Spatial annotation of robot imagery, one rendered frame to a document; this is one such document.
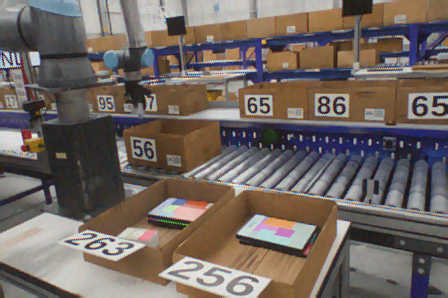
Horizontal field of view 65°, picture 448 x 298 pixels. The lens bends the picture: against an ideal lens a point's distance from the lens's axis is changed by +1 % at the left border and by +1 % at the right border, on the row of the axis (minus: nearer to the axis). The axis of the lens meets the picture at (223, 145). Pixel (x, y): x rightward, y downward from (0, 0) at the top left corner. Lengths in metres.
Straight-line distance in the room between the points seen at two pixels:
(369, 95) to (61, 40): 1.27
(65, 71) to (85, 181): 0.37
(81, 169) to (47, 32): 0.45
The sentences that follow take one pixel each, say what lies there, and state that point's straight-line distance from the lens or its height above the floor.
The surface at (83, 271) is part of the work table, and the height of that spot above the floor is 0.75.
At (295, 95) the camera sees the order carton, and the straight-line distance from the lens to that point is 1.83.
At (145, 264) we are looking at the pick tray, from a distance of 0.90.
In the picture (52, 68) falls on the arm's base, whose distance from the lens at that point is 1.27.
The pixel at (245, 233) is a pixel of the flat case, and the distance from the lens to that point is 1.00.
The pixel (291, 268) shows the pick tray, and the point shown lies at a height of 0.76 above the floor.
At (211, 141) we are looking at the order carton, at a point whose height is 0.84.
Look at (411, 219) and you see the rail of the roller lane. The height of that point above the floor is 0.73.
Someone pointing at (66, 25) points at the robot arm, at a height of 1.38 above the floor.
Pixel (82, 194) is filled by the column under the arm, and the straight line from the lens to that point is 1.31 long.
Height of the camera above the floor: 1.28
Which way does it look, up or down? 16 degrees down
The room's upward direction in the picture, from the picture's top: 5 degrees counter-clockwise
